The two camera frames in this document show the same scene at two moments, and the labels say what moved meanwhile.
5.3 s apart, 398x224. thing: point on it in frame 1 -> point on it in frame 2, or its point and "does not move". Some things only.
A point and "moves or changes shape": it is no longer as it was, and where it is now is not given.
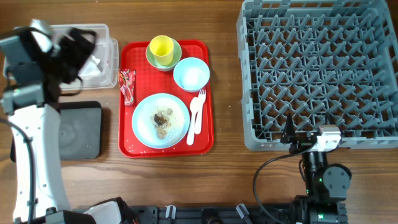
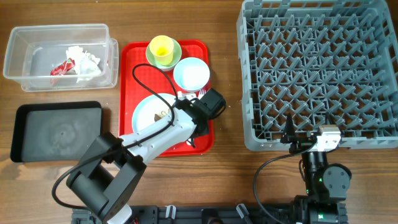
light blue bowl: x=191 y=74 does not move
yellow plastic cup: x=162 y=47 does not move
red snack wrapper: x=127 y=84 moves or changes shape
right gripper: x=289 y=136 does not move
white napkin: x=90 y=68 does not move
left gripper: x=64 y=43 -> x=206 y=130
